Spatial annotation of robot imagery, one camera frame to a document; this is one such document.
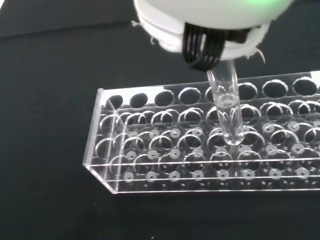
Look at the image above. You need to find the clear plastic test tube rack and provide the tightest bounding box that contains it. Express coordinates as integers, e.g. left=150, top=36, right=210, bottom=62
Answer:
left=81, top=70, right=320, bottom=195

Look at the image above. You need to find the black bench cloth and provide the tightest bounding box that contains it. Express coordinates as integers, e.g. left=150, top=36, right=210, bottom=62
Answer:
left=0, top=0, right=320, bottom=240

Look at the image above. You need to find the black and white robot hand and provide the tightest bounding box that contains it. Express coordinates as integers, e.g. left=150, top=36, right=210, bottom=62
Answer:
left=133, top=0, right=295, bottom=72

